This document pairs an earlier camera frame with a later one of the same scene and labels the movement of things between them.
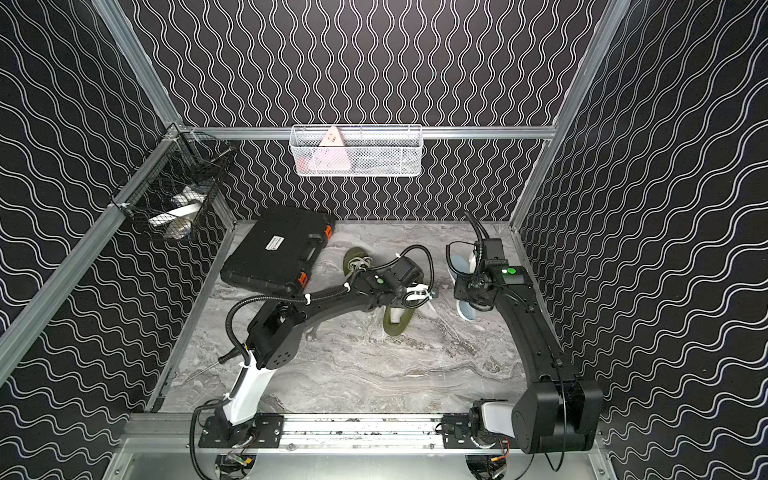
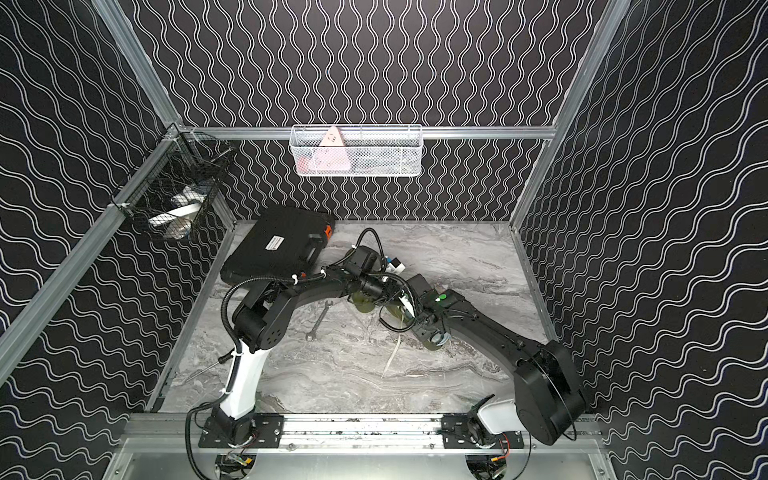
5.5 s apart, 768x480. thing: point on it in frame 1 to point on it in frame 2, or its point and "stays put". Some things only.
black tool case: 278,251 stays put
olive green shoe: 395,329 to 408,322
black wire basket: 171,192 stays put
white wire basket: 367,150 stays put
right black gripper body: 467,288 to 422,328
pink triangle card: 331,154 stays put
